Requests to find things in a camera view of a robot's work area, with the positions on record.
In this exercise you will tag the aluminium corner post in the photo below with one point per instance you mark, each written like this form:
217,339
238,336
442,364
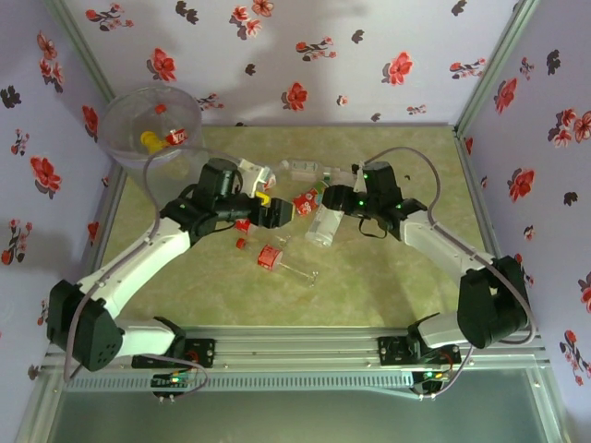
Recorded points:
80,51
494,64

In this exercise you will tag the small clear bottle green label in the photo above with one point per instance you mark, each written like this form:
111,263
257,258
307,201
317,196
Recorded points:
330,174

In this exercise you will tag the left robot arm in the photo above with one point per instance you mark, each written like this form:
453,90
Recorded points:
138,258

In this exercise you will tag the grey mesh waste bin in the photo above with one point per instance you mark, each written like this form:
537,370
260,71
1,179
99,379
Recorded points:
129,115

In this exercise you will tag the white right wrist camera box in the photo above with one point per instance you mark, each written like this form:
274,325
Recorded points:
358,180

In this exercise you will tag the long aluminium base rail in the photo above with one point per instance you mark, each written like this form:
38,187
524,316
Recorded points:
295,350

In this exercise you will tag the small circuit board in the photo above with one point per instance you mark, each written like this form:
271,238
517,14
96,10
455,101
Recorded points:
173,379
429,374

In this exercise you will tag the large clear water bottle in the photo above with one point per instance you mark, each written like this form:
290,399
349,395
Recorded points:
323,228

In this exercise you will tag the yellow cartoon plastic bottle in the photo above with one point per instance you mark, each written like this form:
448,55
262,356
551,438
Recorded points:
150,138

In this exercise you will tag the clear bottle white green label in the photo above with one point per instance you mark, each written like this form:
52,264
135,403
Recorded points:
300,167

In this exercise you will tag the red-capped clear cola bottle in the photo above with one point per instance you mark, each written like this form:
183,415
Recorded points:
242,227
268,256
177,136

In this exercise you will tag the green-capped bottle red label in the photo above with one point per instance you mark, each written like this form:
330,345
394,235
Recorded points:
307,203

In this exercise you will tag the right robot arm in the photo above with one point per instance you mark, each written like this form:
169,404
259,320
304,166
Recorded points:
443,244

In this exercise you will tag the grey lower shelf panel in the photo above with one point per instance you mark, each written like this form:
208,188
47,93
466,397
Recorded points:
295,415

